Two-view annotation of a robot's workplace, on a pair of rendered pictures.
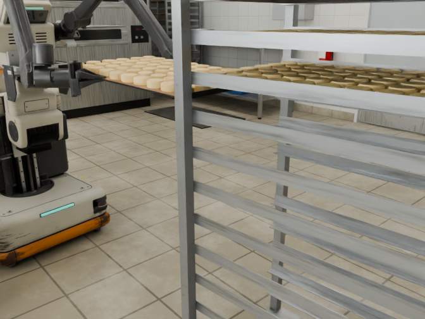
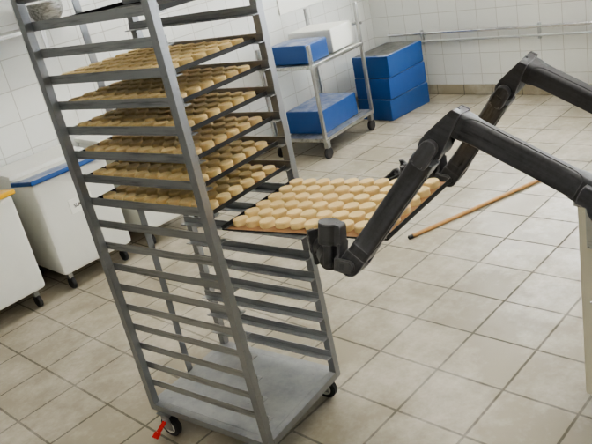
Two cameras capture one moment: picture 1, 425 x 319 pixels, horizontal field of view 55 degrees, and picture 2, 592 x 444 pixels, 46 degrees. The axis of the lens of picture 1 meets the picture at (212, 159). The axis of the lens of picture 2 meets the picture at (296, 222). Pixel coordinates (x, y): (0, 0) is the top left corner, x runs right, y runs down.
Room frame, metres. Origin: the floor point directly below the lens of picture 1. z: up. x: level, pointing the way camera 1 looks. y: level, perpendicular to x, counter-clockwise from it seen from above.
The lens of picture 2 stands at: (3.33, -0.03, 1.81)
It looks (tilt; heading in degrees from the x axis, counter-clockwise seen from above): 23 degrees down; 178
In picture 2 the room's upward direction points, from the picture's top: 12 degrees counter-clockwise
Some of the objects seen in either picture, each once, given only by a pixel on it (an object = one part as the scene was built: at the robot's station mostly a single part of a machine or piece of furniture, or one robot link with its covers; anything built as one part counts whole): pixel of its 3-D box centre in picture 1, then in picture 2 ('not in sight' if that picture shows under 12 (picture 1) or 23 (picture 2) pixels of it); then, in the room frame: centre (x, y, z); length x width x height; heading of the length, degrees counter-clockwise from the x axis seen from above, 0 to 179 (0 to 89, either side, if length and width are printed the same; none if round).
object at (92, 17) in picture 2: not in sight; (90, 17); (1.07, -0.44, 1.68); 0.64 x 0.03 x 0.03; 48
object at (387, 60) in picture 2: not in sight; (388, 59); (-3.21, 1.35, 0.50); 0.60 x 0.40 x 0.20; 133
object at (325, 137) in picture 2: not in sight; (317, 81); (-2.65, 0.60, 0.57); 0.84 x 0.55 x 1.13; 138
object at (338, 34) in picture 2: not in sight; (321, 38); (-2.77, 0.71, 0.90); 0.44 x 0.36 x 0.20; 50
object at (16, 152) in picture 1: (44, 131); not in sight; (2.08, 0.88, 0.62); 0.28 x 0.27 x 0.25; 138
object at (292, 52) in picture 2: not in sight; (298, 51); (-2.48, 0.47, 0.88); 0.40 x 0.30 x 0.16; 44
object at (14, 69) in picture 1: (35, 74); not in sight; (1.95, 0.82, 0.93); 0.28 x 0.16 x 0.22; 138
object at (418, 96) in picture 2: not in sight; (394, 100); (-3.21, 1.35, 0.10); 0.60 x 0.40 x 0.20; 129
